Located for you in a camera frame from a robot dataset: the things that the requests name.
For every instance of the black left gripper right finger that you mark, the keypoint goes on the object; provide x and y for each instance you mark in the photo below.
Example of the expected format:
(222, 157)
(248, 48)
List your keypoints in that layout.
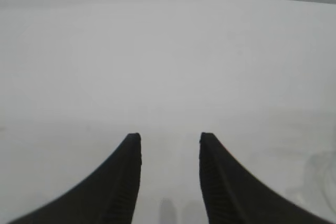
(231, 192)

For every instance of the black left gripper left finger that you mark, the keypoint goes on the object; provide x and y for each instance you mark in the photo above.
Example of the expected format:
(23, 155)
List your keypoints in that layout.
(99, 192)

